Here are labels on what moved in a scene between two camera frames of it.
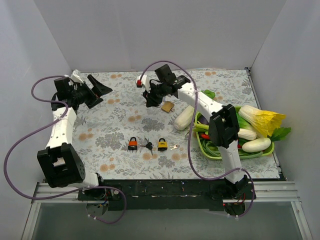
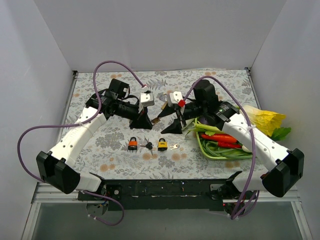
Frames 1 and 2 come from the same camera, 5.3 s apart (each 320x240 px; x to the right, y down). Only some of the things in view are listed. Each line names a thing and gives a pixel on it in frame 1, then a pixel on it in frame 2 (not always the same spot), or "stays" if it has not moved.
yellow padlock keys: [176, 146] stays
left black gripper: [90, 92] -> [140, 114]
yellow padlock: [162, 146] stays
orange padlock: [133, 145] stays
